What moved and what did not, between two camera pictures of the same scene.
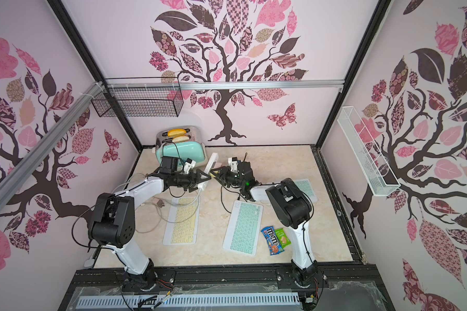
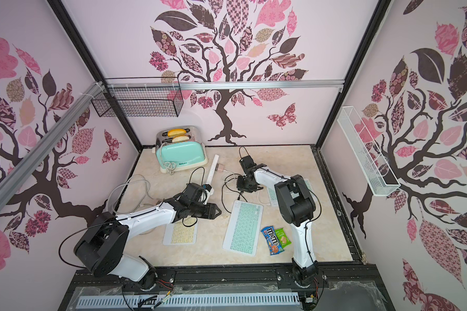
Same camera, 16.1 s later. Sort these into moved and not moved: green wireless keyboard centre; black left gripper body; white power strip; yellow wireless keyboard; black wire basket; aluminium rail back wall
Moved: white power strip; black left gripper body
Not moved: green wireless keyboard centre; yellow wireless keyboard; aluminium rail back wall; black wire basket
